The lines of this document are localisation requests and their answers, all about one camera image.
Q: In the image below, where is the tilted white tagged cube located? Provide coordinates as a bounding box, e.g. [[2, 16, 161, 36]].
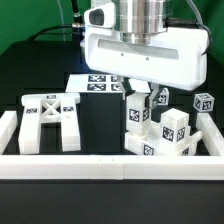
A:
[[193, 93, 215, 112]]

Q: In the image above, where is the white marker sheet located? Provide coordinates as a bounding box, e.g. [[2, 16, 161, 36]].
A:
[[66, 74, 122, 93]]

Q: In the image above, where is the black cable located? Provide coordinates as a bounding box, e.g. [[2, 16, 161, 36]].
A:
[[26, 0, 87, 42]]

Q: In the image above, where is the white left fence bar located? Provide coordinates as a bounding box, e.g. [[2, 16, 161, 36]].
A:
[[0, 111, 18, 155]]

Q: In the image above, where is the white right fence bar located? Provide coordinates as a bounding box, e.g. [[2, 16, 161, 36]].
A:
[[196, 113, 224, 157]]

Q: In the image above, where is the white chair back frame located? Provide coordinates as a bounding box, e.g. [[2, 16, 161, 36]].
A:
[[18, 93, 81, 154]]

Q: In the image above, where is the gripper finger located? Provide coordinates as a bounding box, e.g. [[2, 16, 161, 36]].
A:
[[118, 76, 134, 99], [148, 83, 159, 108]]

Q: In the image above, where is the small white tagged cube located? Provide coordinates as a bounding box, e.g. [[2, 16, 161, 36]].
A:
[[157, 88, 169, 105]]

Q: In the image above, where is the white chair seat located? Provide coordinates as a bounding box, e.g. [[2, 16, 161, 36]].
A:
[[125, 122, 203, 156]]

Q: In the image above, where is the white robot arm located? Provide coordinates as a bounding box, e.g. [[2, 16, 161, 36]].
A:
[[84, 0, 212, 107]]

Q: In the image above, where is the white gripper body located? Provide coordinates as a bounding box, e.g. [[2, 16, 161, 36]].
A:
[[83, 25, 212, 92]]

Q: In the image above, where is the white front fence bar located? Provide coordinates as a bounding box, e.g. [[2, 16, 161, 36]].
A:
[[0, 155, 224, 180]]

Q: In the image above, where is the white fence bar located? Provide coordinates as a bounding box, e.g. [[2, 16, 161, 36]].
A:
[[196, 113, 224, 157], [0, 155, 224, 180], [0, 111, 18, 155]]

